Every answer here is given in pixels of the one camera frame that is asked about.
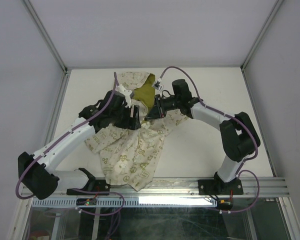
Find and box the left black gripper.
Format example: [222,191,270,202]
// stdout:
[111,104,141,131]

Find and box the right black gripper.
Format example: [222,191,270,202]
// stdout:
[144,94,181,121]

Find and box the cream green printed jacket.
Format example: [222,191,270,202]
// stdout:
[85,71,188,191]

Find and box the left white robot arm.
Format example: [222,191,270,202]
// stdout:
[18,90,141,200]

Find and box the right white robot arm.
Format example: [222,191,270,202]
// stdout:
[145,79,261,194]

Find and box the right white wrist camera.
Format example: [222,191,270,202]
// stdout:
[152,77,164,96]

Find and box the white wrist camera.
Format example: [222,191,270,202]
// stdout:
[116,84,134,108]
[152,77,164,96]

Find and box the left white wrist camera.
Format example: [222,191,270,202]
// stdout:
[116,84,134,108]

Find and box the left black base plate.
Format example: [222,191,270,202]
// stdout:
[66,179,110,196]

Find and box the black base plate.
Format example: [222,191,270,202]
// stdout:
[66,179,110,196]
[197,179,244,196]

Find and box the slotted grey cable duct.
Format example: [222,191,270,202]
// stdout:
[32,196,217,208]

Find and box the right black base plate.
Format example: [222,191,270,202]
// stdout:
[197,179,244,196]

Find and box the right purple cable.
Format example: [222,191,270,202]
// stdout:
[159,66,262,215]

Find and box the purple cable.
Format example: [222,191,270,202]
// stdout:
[159,66,262,215]
[15,71,126,240]

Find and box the aluminium mounting rail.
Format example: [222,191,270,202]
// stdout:
[22,176,291,201]

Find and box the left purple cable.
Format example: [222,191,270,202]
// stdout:
[15,71,126,240]

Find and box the left aluminium frame post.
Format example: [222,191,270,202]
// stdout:
[21,0,68,74]

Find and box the aluminium frame post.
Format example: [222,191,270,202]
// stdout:
[240,0,285,72]
[21,0,68,74]

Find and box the right aluminium frame post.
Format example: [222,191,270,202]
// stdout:
[240,0,285,72]

